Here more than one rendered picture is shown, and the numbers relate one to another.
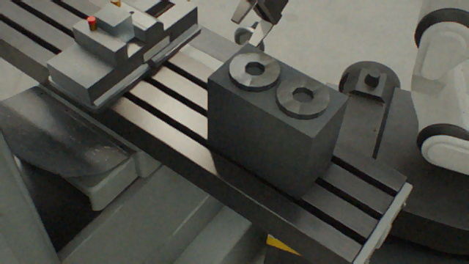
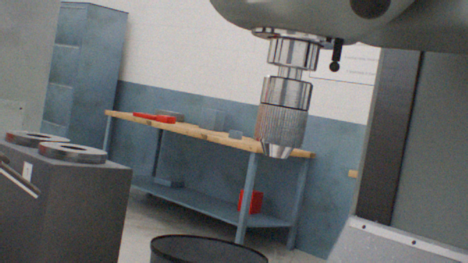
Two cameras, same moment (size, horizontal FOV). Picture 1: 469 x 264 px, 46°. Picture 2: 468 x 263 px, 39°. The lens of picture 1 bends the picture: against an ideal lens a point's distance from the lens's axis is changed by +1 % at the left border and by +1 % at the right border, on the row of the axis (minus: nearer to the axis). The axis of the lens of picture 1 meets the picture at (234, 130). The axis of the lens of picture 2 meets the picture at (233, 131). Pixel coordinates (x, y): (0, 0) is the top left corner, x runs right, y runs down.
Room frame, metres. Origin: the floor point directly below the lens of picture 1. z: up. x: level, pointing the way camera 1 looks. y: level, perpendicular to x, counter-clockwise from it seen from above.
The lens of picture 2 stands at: (1.52, 0.35, 1.24)
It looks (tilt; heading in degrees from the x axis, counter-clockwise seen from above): 3 degrees down; 192
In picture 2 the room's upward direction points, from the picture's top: 10 degrees clockwise
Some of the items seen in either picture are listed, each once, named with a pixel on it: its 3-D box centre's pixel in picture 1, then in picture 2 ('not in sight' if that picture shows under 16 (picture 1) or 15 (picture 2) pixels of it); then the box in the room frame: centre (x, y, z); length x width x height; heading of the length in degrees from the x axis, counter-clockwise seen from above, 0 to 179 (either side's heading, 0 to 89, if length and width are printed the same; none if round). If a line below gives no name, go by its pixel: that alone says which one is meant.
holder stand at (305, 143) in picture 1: (272, 119); (44, 211); (0.67, -0.07, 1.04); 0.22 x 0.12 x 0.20; 56
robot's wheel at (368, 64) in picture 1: (368, 87); not in sight; (1.31, -0.44, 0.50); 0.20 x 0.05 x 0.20; 72
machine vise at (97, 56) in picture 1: (127, 37); not in sight; (0.92, 0.25, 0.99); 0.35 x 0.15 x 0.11; 146
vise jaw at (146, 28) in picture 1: (133, 18); not in sight; (0.94, 0.24, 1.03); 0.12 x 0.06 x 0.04; 56
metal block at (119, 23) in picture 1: (114, 26); not in sight; (0.90, 0.27, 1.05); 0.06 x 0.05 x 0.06; 56
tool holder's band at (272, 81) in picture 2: not in sight; (287, 84); (0.90, 0.27, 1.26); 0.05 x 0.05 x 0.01
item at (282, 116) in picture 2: not in sight; (282, 116); (0.90, 0.27, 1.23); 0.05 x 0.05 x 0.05
